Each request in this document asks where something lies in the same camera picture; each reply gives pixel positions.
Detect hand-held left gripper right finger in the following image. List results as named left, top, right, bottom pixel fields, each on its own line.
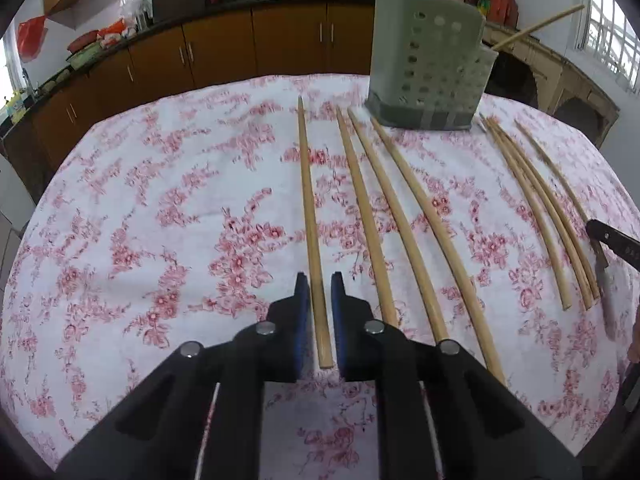
left=329, top=271, right=584, bottom=480

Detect orange plastic bag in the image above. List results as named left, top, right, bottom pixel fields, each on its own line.
left=97, top=19, right=126, bottom=41

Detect cream wooden side table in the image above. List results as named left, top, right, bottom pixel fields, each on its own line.
left=482, top=22, right=621, bottom=137

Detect barred window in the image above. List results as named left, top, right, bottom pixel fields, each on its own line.
left=575, top=0, right=640, bottom=96

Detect red hanging plastic bag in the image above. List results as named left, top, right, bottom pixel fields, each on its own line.
left=16, top=16, right=49, bottom=63

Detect plain window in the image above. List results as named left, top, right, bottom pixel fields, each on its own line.
left=0, top=35, right=26, bottom=106

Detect red basin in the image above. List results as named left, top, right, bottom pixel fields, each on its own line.
left=67, top=30, right=101, bottom=53

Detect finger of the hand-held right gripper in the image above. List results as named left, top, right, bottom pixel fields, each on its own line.
left=586, top=218, right=640, bottom=271

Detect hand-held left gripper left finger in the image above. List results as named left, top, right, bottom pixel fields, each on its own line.
left=57, top=272, right=311, bottom=480

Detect green perforated utensil holder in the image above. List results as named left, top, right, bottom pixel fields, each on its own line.
left=365, top=0, right=499, bottom=132

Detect green basin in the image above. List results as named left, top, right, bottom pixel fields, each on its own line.
left=66, top=44, right=104, bottom=69

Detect brown lower kitchen cabinets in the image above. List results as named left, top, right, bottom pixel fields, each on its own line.
left=0, top=0, right=377, bottom=173

